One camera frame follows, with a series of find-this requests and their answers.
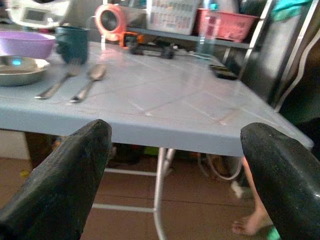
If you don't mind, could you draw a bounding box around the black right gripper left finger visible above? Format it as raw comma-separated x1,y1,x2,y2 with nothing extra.
0,119,112,240

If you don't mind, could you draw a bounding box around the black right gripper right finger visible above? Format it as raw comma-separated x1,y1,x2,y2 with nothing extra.
240,122,320,240

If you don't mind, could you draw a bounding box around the round steel plate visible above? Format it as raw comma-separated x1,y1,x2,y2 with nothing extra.
0,55,52,87

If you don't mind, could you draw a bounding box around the person's bare leg and foot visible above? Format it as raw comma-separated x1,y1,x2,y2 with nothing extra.
231,157,276,237

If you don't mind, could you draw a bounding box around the white box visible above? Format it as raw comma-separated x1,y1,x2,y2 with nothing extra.
0,129,32,161

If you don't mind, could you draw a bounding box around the silver fork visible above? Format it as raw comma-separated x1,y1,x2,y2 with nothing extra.
34,58,82,100

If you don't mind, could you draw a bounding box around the silver spoon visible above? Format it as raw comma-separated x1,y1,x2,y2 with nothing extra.
69,63,108,103

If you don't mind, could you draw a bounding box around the flat black object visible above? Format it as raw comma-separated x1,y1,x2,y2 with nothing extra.
209,64,238,81

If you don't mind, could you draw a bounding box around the dark green cup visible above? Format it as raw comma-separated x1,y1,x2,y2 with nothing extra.
54,25,90,65

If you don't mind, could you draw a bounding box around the purple plastic bowl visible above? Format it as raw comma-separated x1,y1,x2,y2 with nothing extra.
0,30,56,60

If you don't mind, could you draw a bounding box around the orange and black device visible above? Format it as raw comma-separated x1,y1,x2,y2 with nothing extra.
119,31,145,48

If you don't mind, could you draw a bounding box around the black gadget with wheels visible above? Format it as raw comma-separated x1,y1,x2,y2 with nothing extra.
129,42,176,60

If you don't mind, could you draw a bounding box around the pink plastic basket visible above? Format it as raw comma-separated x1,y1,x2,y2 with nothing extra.
196,8,260,43

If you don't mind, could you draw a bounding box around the white kitchen appliance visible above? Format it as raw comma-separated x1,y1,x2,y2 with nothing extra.
7,0,72,29

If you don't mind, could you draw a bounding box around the clear plastic bottle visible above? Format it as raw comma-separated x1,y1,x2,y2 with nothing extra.
197,2,221,57

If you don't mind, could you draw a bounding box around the teal cloth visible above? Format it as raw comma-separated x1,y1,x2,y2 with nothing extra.
271,0,313,21

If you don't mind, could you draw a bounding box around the grey shelf board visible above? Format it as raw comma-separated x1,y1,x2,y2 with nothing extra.
127,26,251,50

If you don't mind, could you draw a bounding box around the white plastic basket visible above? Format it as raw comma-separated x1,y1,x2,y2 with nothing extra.
146,0,201,36

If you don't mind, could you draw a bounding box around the white cable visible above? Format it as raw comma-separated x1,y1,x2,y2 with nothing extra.
197,153,245,181

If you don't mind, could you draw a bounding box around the white metal table frame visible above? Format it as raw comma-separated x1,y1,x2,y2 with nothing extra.
92,147,176,240

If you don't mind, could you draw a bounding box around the black chair with metal frame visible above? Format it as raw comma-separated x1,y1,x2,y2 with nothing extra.
237,0,320,111

